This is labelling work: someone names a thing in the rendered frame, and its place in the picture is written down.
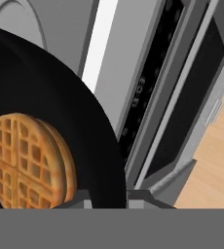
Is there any grey microwave oven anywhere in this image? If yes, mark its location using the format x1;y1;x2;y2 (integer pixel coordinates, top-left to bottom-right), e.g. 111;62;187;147
93;0;224;208

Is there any pale grey microwave door handle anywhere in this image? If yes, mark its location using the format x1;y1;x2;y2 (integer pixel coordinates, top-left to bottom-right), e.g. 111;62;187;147
202;98;224;127

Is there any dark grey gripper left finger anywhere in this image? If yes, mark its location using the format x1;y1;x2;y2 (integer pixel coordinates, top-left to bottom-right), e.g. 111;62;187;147
52;189;94;210

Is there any microwave door with dark window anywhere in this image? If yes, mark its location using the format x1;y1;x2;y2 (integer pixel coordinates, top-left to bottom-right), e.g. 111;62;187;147
134;0;224;193

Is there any golden brown round waffle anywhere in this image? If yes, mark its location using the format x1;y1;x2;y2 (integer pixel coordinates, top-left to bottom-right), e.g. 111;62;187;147
0;112;78;210

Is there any black bowl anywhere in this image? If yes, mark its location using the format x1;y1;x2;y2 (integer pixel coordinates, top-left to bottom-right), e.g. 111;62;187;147
0;24;128;210

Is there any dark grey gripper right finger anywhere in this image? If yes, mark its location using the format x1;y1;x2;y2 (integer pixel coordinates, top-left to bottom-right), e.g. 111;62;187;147
126;189;177;210

